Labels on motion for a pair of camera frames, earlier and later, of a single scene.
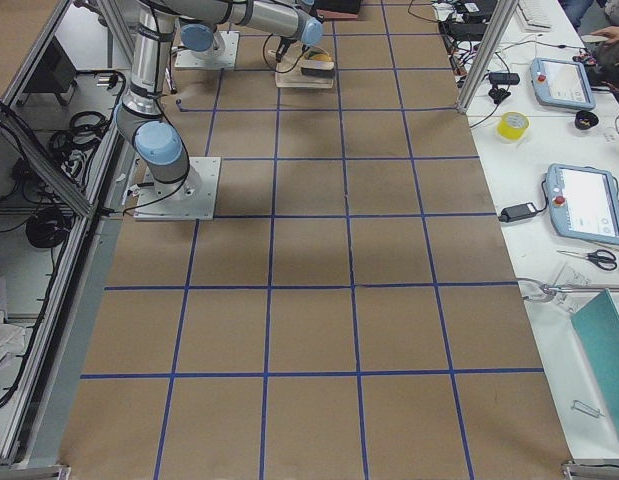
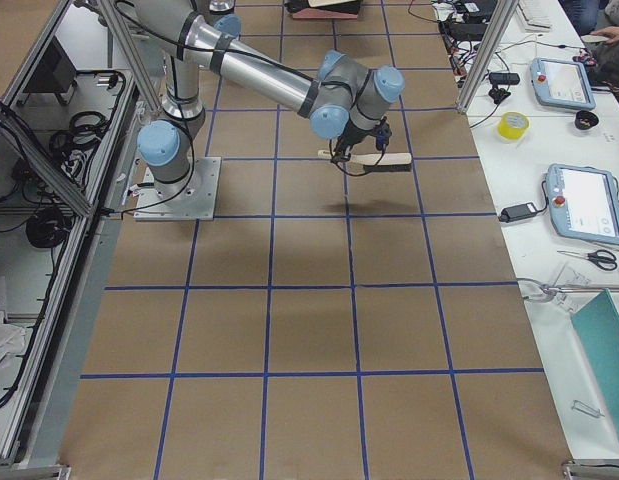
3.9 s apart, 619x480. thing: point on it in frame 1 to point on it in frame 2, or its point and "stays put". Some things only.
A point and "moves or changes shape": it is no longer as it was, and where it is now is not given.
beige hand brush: (322, 69) moves or changes shape
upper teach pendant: (561, 83) stays put
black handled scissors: (604, 258) stays put
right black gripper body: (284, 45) to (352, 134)
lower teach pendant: (584, 204) stays put
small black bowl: (585, 120) stays put
